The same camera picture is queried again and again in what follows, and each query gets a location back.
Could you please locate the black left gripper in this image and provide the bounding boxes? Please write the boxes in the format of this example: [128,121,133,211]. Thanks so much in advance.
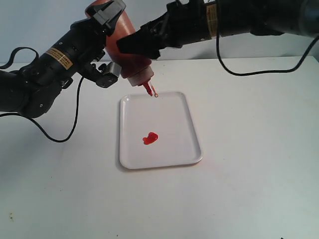
[53,0,126,72]

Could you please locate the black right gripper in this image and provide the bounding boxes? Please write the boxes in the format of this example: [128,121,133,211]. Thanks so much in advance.
[116,0,211,60]

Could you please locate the red sauce squeeze bottle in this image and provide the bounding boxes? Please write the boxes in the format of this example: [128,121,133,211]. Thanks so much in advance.
[84,0,160,98]

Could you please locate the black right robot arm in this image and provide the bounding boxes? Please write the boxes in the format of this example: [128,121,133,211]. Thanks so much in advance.
[117,0,319,60]

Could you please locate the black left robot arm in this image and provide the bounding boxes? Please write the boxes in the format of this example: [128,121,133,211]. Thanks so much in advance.
[0,0,126,119]

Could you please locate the red sauce blob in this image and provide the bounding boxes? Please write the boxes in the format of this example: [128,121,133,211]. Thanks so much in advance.
[143,132,159,145]

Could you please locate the white rectangular plastic tray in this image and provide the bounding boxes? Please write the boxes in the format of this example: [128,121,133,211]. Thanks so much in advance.
[119,92,202,170]

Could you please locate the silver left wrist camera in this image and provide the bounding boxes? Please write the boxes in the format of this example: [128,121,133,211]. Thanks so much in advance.
[91,62,122,89]

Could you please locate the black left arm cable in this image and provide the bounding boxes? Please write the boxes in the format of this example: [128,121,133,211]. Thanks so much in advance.
[0,46,84,143]

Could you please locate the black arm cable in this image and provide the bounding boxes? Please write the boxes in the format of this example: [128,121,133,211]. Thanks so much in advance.
[0,46,84,143]
[215,0,319,76]

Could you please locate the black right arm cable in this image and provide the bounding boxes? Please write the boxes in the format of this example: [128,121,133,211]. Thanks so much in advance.
[215,0,319,76]

